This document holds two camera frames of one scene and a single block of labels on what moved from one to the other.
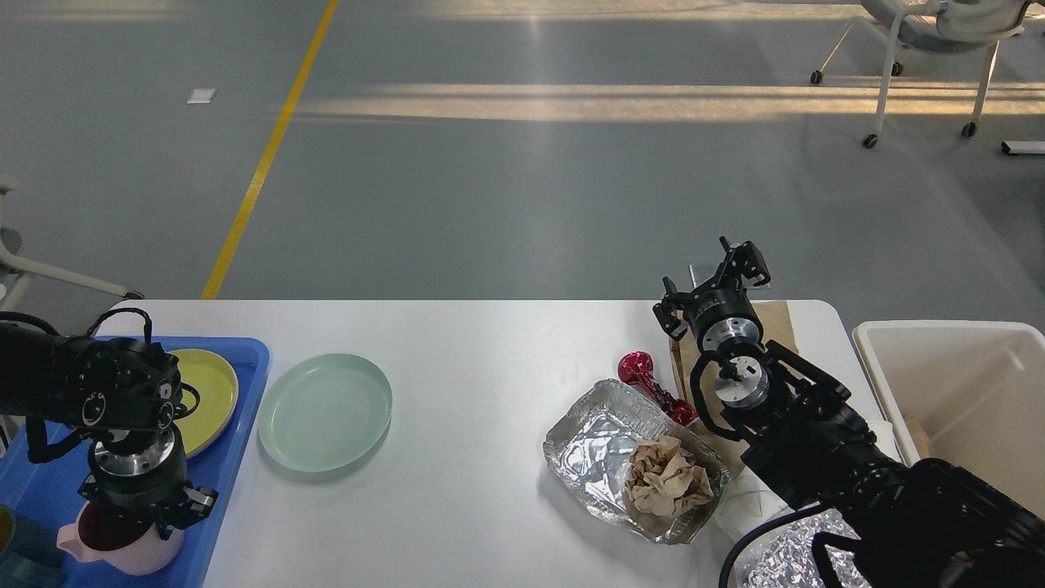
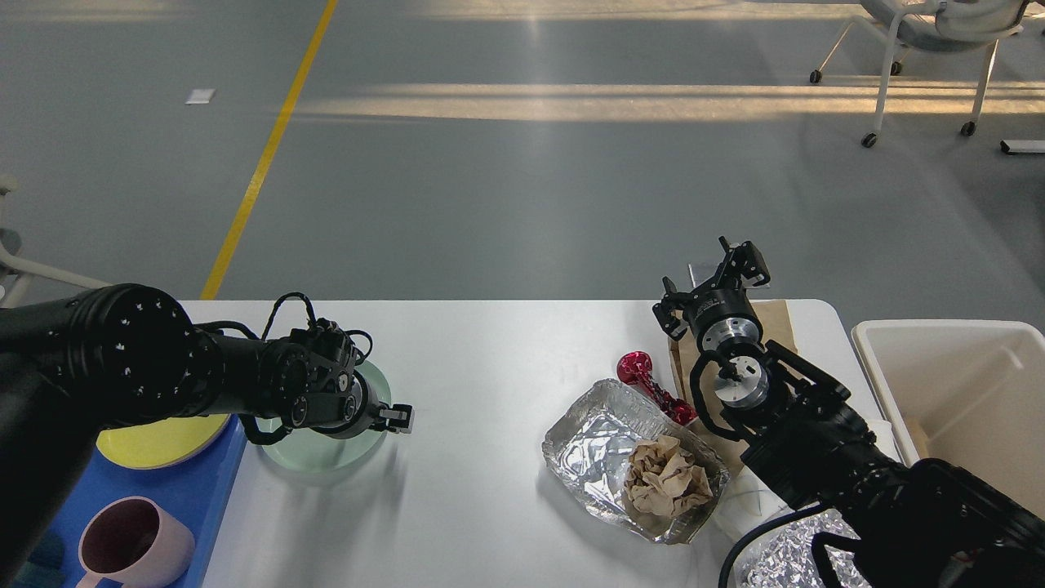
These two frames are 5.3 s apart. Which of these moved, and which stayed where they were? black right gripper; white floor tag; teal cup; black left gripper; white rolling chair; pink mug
Moved: black left gripper; pink mug
Stayed: black right gripper; teal cup; white floor tag; white rolling chair
